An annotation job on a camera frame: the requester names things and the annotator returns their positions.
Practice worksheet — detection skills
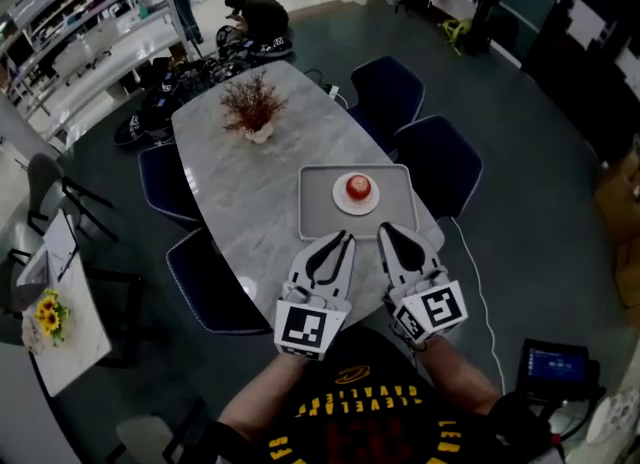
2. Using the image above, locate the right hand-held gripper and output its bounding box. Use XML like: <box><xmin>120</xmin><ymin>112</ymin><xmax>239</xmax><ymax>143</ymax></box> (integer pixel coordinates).
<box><xmin>376</xmin><ymin>221</ymin><xmax>469</xmax><ymax>344</ymax></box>

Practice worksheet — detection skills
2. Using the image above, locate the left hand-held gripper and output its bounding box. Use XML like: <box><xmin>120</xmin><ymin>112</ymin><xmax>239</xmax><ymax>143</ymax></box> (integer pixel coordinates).
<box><xmin>273</xmin><ymin>230</ymin><xmax>357</xmax><ymax>364</ymax></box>

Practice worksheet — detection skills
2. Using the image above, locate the white round plate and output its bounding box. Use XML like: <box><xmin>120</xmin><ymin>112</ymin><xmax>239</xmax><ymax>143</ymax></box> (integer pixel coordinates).
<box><xmin>332</xmin><ymin>171</ymin><xmax>381</xmax><ymax>217</ymax></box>

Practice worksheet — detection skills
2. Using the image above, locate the red apple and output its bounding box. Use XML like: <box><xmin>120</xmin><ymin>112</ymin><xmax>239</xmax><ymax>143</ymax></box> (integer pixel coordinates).
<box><xmin>345</xmin><ymin>174</ymin><xmax>374</xmax><ymax>201</ymax></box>

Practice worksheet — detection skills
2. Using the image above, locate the person's right forearm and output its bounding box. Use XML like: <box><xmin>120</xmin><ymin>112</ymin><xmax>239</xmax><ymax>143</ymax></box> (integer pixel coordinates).
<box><xmin>414</xmin><ymin>336</ymin><xmax>501</xmax><ymax>416</ymax></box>

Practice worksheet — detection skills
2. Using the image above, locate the person's left forearm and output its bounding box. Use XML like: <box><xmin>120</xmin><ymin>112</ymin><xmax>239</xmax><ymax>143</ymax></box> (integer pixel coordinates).
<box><xmin>217</xmin><ymin>354</ymin><xmax>309</xmax><ymax>441</ymax></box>

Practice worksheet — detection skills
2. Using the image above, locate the grey rectangular tray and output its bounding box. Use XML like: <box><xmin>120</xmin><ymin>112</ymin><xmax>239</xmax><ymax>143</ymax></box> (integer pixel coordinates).
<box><xmin>298</xmin><ymin>163</ymin><xmax>420</xmax><ymax>242</ymax></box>

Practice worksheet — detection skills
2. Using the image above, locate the dark blue chair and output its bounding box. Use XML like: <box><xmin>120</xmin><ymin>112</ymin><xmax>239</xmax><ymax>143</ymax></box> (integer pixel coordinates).
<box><xmin>138</xmin><ymin>143</ymin><xmax>204</xmax><ymax>231</ymax></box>
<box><xmin>165</xmin><ymin>226</ymin><xmax>274</xmax><ymax>336</ymax></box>
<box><xmin>392</xmin><ymin>115</ymin><xmax>485</xmax><ymax>221</ymax></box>
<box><xmin>346</xmin><ymin>55</ymin><xmax>426</xmax><ymax>153</ymax></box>

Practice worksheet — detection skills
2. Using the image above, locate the person's black printed jersey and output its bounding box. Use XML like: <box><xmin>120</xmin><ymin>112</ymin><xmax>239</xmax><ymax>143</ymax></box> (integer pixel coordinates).
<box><xmin>199</xmin><ymin>324</ymin><xmax>566</xmax><ymax>464</ymax></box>

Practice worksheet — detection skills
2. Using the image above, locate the black monitor screen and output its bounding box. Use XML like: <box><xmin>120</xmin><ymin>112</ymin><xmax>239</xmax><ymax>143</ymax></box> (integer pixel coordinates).
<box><xmin>514</xmin><ymin>338</ymin><xmax>601</xmax><ymax>403</ymax></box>

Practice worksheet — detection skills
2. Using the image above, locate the dried plant in white pot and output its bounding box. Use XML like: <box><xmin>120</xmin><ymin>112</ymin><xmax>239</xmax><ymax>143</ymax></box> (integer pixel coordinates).
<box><xmin>219</xmin><ymin>69</ymin><xmax>290</xmax><ymax>145</ymax></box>

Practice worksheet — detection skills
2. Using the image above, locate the cardboard box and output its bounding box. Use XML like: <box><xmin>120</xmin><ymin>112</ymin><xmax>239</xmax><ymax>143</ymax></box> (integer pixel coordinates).
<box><xmin>614</xmin><ymin>236</ymin><xmax>640</xmax><ymax>308</ymax></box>
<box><xmin>594</xmin><ymin>151</ymin><xmax>640</xmax><ymax>243</ymax></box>

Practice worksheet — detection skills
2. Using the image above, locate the pile of black devices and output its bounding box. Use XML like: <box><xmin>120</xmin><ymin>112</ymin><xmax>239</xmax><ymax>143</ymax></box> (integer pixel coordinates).
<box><xmin>113</xmin><ymin>24</ymin><xmax>296</xmax><ymax>148</ymax></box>

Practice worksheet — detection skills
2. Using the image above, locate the yellow-green bag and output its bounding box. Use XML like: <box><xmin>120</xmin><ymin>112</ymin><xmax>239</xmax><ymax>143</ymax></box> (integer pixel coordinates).
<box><xmin>439</xmin><ymin>18</ymin><xmax>474</xmax><ymax>56</ymax></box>

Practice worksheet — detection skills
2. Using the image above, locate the clipboard with paper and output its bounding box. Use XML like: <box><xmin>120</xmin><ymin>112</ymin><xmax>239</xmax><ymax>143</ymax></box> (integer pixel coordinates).
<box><xmin>42</xmin><ymin>209</ymin><xmax>81</xmax><ymax>283</ymax></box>

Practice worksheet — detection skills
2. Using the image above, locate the sunflower bouquet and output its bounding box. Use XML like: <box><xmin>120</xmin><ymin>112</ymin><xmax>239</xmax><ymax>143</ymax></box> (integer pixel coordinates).
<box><xmin>33</xmin><ymin>289</ymin><xmax>71</xmax><ymax>346</ymax></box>

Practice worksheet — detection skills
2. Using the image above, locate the grey laptop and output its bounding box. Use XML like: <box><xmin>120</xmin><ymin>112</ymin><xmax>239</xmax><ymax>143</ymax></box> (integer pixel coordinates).
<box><xmin>12</xmin><ymin>250</ymin><xmax>51</xmax><ymax>313</ymax></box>

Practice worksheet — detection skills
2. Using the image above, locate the white shelf unit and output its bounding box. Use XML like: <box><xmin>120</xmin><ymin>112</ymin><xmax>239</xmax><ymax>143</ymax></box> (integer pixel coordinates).
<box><xmin>0</xmin><ymin>0</ymin><xmax>201</xmax><ymax>153</ymax></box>

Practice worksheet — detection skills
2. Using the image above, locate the long white cable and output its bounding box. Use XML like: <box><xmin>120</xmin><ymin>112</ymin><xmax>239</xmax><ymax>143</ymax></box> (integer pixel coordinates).
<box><xmin>449</xmin><ymin>216</ymin><xmax>506</xmax><ymax>393</ymax></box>

